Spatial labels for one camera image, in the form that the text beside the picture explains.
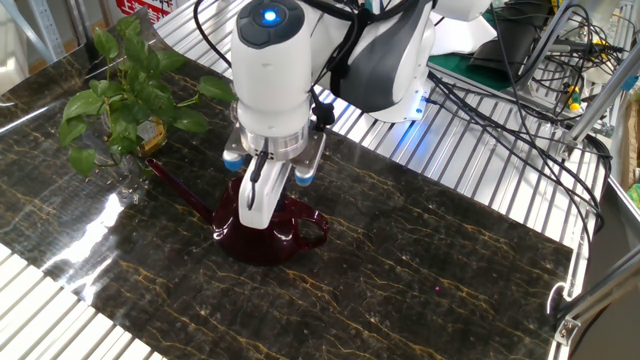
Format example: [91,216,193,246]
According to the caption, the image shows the silver wrist camera blue caps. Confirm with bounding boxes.
[222,127,326,187]

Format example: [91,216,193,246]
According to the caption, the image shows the black pouch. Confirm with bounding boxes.
[469,0,544,84]

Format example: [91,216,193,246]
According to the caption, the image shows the green leafy plant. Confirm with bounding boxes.
[58,14,236,179]

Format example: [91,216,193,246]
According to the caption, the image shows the black marble pattern mat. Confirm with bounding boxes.
[0,9,574,360]

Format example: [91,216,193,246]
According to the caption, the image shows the yellow handled screwdriver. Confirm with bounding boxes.
[566,84,584,112]

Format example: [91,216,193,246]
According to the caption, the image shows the slanted aluminium profile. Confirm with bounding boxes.
[562,49,640,156]

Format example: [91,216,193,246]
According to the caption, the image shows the white cable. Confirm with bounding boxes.
[546,281,570,316]

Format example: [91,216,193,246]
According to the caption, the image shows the red white sign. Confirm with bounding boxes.
[115,0,176,24]

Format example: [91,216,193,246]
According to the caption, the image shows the grey metal shelf bracket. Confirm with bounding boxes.
[0,0,66,64]

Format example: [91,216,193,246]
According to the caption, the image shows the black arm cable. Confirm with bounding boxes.
[192,0,236,69]

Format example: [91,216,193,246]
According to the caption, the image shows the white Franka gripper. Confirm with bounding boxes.
[238,155,294,230]

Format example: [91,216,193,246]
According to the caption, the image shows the grey metal pole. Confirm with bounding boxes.
[514,0,576,96]

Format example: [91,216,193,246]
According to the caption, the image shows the yellow plant pot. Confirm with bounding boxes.
[135,117,168,157]

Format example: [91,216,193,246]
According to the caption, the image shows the dark red watering can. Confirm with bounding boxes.
[144,157,331,267]

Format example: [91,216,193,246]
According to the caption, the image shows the aluminium profile with bracket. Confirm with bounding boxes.
[553,257,640,347]

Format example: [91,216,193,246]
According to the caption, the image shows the green cutting mat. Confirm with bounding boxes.
[428,52,511,94]

